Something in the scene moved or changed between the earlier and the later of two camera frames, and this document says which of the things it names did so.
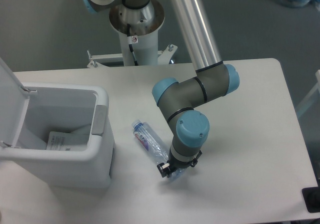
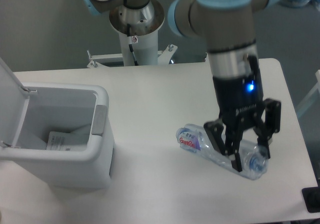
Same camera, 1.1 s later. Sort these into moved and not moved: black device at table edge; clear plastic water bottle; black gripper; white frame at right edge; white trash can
Moved: clear plastic water bottle; black gripper
Not moved: black device at table edge; white frame at right edge; white trash can
